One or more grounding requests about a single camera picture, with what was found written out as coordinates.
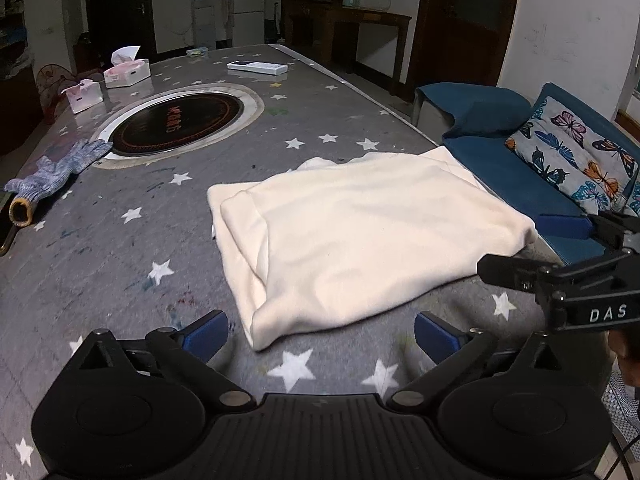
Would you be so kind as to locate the dark wooden door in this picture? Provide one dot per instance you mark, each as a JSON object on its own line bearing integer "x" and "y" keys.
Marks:
{"x": 120, "y": 10}

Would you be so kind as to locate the blue knitted work glove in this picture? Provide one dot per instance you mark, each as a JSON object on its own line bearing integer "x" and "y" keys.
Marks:
{"x": 60, "y": 165}

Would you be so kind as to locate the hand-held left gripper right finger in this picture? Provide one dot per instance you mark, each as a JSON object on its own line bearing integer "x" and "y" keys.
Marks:
{"x": 437, "y": 337}

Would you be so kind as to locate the black smartphone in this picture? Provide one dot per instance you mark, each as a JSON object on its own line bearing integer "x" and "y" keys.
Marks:
{"x": 5, "y": 240}

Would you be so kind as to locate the small pink tissue box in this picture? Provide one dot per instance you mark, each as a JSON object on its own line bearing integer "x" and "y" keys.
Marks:
{"x": 82, "y": 97}

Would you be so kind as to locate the dark wooden side table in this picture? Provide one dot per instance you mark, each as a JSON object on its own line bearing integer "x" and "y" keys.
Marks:
{"x": 360, "y": 20}

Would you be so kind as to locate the white water dispenser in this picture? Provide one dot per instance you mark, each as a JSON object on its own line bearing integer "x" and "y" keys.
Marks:
{"x": 203, "y": 27}

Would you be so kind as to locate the blue sofa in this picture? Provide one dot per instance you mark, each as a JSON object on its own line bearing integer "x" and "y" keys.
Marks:
{"x": 500, "y": 170}

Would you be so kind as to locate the round black induction cooktop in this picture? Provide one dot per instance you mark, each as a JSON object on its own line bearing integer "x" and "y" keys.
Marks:
{"x": 175, "y": 120}

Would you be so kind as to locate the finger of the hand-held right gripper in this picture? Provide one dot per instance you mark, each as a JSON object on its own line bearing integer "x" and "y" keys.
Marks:
{"x": 510, "y": 271}
{"x": 562, "y": 227}

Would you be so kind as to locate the large pink tissue box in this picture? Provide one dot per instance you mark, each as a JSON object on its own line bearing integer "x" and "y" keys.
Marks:
{"x": 127, "y": 72}

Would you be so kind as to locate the brown wooden door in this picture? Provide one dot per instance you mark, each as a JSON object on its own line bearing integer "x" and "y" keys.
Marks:
{"x": 450, "y": 25}

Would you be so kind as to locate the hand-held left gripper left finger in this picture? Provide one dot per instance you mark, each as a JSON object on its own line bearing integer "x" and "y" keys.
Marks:
{"x": 205, "y": 334}

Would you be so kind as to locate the white refrigerator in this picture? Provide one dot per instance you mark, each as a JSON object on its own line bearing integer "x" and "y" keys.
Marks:
{"x": 247, "y": 5}

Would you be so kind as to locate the pink electric fan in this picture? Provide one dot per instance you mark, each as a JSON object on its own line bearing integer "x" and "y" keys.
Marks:
{"x": 55, "y": 90}

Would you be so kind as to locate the small clear food container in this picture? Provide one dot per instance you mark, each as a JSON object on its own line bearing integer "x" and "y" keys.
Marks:
{"x": 197, "y": 52}

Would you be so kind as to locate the cream knit garment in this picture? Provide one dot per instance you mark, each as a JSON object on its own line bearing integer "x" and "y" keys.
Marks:
{"x": 360, "y": 235}

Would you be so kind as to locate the grey star-print tablecloth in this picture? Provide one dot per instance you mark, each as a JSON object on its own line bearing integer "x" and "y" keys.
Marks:
{"x": 125, "y": 260}

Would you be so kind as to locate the butterfly print pillow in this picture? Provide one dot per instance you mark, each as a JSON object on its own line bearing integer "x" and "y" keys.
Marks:
{"x": 575, "y": 155}

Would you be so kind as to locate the white remote control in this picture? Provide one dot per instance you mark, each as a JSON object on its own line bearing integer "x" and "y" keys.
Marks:
{"x": 257, "y": 66}

